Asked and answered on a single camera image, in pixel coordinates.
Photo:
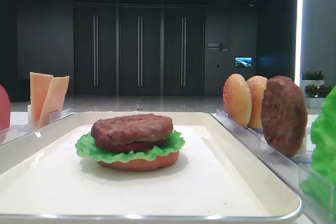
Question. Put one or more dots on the white serving tray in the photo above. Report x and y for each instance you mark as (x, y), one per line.
(282, 203)

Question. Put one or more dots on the red tomato slice left edge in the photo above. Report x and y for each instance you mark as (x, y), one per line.
(5, 109)

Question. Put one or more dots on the cheese slice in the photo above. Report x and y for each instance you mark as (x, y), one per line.
(54, 100)
(39, 85)

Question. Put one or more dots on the right dark door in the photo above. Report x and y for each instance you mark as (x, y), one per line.
(183, 50)

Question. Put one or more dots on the sesame bun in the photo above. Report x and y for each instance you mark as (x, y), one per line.
(257, 85)
(237, 99)

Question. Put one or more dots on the clear acrylic rack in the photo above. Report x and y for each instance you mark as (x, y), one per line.
(293, 171)
(17, 131)

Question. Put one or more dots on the bottom bun half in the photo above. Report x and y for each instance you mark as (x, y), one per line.
(142, 165)

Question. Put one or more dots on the sesame bun rear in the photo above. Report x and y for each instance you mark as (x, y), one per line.
(257, 85)

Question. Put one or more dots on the white tray liner paper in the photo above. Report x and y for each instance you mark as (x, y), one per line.
(58, 182)

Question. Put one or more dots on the dark door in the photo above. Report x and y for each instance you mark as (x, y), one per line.
(95, 49)
(183, 50)
(139, 50)

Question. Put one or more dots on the clear acrylic rack left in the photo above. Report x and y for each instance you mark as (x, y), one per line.
(17, 131)

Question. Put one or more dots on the sesame bun front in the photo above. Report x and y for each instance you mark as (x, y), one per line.
(237, 99)

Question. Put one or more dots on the clear acrylic rack right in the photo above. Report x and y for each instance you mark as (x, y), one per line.
(293, 171)

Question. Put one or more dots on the green lettuce right edge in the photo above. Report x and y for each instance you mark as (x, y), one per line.
(324, 145)

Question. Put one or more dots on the middle dark door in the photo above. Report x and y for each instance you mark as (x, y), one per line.
(139, 50)

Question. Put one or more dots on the upright brown meat patty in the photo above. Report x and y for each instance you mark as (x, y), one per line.
(284, 115)

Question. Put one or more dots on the left dark door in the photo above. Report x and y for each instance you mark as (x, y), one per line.
(95, 49)

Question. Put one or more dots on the brown meat patty on burger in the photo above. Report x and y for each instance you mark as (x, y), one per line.
(131, 129)

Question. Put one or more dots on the potted plants in white planter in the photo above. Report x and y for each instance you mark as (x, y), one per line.
(314, 88)

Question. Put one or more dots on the wall display screen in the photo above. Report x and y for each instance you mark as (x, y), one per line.
(243, 62)

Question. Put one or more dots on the green lettuce leaf on burger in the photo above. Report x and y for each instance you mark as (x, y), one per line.
(86, 147)

